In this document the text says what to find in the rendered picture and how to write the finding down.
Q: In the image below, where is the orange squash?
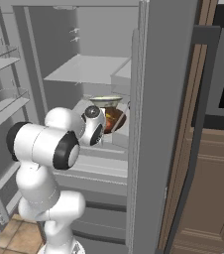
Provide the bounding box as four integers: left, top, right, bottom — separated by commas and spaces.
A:
103, 111, 117, 134

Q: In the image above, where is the brown chicken drumstick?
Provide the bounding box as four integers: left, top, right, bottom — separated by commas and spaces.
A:
111, 106, 129, 135

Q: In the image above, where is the pale green bowl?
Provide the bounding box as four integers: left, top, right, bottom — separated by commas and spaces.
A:
88, 94, 124, 117

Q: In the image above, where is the grey right fridge door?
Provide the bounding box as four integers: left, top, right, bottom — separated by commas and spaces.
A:
125, 0, 201, 254

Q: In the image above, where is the grey fridge shelf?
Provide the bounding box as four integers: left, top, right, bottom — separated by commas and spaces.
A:
43, 54, 132, 86

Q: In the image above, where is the grey fridge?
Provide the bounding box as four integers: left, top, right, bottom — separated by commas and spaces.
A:
0, 0, 142, 254

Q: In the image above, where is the grey freezer drawer front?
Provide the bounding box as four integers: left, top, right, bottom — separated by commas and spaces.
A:
69, 199, 129, 254

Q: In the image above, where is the large grey door bin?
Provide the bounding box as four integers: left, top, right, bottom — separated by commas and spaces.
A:
0, 87, 32, 132

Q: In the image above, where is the brown wooden cupboard door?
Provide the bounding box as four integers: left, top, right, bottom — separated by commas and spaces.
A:
168, 127, 224, 254

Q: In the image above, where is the small grey door bin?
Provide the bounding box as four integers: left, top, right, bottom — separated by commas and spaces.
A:
0, 45, 22, 79

